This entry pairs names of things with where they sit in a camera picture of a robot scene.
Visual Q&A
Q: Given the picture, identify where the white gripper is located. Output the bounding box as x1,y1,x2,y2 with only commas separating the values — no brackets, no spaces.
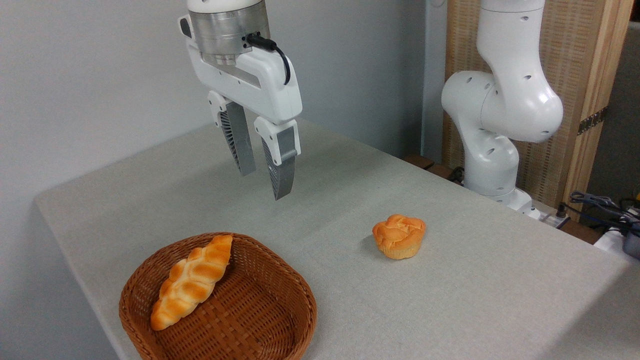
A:
179,14,303,201

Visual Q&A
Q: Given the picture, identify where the round knotted bread bun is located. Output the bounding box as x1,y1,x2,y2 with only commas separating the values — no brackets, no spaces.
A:
372,214,427,260

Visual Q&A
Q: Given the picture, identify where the long braided bread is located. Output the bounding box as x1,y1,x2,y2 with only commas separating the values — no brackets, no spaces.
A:
150,234,234,331

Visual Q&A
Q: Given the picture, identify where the brown wicker basket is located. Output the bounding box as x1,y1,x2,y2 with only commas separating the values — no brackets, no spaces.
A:
119,232,318,360

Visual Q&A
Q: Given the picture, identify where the silver metal wrist flange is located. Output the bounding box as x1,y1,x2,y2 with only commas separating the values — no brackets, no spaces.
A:
189,2,271,66

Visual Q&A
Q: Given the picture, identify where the black metal screen hinge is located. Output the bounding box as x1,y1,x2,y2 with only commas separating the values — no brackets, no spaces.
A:
577,106,609,136

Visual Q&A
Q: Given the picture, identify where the wooden woven folding screen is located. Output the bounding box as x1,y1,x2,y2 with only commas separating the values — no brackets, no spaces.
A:
442,0,635,221

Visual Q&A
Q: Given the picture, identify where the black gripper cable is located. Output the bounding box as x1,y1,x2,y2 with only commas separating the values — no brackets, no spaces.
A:
246,33,292,86

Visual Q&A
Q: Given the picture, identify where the bundle of dark cables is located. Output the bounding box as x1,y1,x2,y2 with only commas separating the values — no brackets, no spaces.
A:
569,190,640,232

